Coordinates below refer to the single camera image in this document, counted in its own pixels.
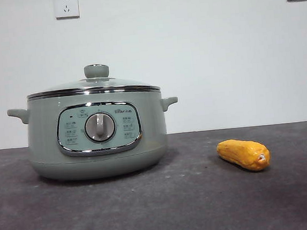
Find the pale green electric cooking pot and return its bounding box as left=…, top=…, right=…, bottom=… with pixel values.
left=6, top=85, right=185, bottom=187

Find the glass lid with green knob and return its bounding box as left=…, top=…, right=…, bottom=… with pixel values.
left=24, top=58, right=160, bottom=102

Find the yellow corn cob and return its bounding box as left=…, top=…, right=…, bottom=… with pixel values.
left=215, top=136, right=272, bottom=174

